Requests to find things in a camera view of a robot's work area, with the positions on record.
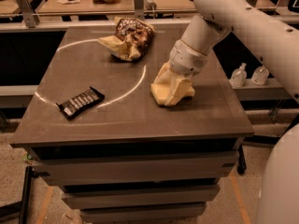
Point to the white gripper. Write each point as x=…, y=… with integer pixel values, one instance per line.
x=186, y=60

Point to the yellow sponge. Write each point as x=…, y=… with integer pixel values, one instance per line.
x=160, y=96

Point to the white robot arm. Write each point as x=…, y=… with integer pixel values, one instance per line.
x=276, y=44

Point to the black rxbar chocolate bar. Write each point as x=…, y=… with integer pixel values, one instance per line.
x=79, y=103

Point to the crumpled chip bag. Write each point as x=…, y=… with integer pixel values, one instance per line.
x=131, y=40

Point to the left sanitizer bottle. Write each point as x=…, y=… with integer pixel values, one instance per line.
x=238, y=76

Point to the sanitizer bottle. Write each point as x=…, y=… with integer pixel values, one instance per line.
x=260, y=75
x=238, y=76

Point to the white power strip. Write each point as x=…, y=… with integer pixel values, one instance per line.
x=149, y=4

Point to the grey drawer cabinet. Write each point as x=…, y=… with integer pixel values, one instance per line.
x=128, y=158

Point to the right sanitizer bottle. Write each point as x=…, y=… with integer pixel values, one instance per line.
x=260, y=75

